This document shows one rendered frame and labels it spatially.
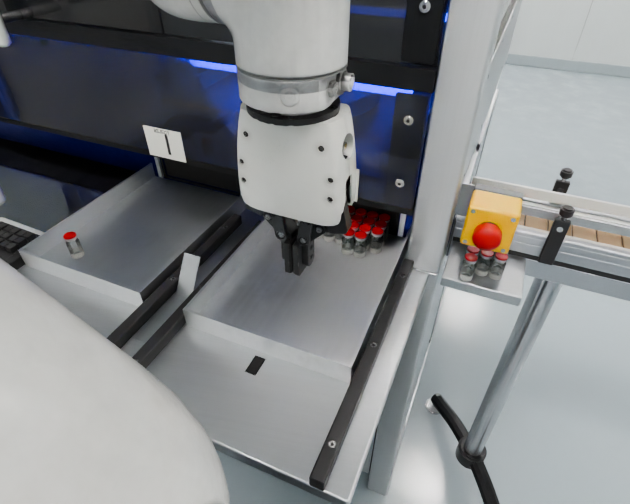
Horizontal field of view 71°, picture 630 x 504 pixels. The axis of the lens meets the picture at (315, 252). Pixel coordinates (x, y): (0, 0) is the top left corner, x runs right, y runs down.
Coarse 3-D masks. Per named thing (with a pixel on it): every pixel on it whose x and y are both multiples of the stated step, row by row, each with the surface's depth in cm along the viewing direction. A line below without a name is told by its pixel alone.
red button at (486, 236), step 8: (480, 224) 65; (488, 224) 64; (480, 232) 64; (488, 232) 63; (496, 232) 63; (472, 240) 65; (480, 240) 64; (488, 240) 63; (496, 240) 63; (480, 248) 65; (488, 248) 64
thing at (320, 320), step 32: (256, 256) 79; (320, 256) 79; (352, 256) 79; (384, 256) 79; (224, 288) 73; (256, 288) 73; (288, 288) 73; (320, 288) 73; (352, 288) 73; (384, 288) 68; (192, 320) 65; (224, 320) 67; (256, 320) 67; (288, 320) 67; (320, 320) 67; (352, 320) 67; (288, 352) 60; (320, 352) 63; (352, 352) 63
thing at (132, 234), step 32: (128, 192) 95; (160, 192) 96; (192, 192) 96; (64, 224) 82; (96, 224) 87; (128, 224) 87; (160, 224) 87; (192, 224) 87; (32, 256) 74; (64, 256) 79; (96, 256) 79; (128, 256) 79; (160, 256) 79; (96, 288) 72; (128, 288) 68
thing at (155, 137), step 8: (144, 128) 83; (152, 128) 82; (152, 136) 83; (160, 136) 82; (168, 136) 81; (176, 136) 81; (152, 144) 84; (160, 144) 83; (176, 144) 82; (152, 152) 86; (160, 152) 85; (176, 152) 83; (176, 160) 84; (184, 160) 83
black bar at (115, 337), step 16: (224, 224) 83; (240, 224) 86; (208, 240) 80; (224, 240) 82; (208, 256) 79; (176, 272) 73; (160, 288) 70; (176, 288) 72; (144, 304) 67; (160, 304) 69; (128, 320) 65; (144, 320) 66; (112, 336) 62; (128, 336) 64
